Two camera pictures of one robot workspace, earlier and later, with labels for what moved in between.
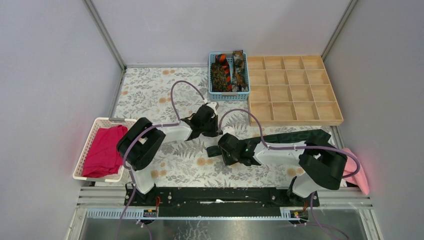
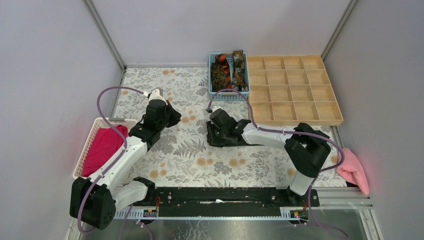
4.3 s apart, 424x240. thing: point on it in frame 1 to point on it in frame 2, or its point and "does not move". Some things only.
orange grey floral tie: x=239 y=83 does not move
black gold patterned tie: x=219 y=79 does not move
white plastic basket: x=100 y=122 does not move
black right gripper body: x=229 y=159 to x=222 y=132
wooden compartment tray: x=291 y=90 does not move
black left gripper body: x=205 y=120 to x=171 y=114
